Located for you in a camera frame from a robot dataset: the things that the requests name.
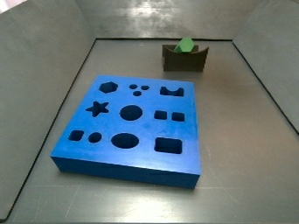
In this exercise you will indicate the green hexagon prism block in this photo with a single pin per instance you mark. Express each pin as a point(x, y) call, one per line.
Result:
point(184, 46)

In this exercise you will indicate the blue foam shape board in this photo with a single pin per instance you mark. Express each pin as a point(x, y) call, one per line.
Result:
point(133, 132)

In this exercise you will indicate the black curved holder stand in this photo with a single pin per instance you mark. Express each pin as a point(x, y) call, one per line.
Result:
point(183, 61)

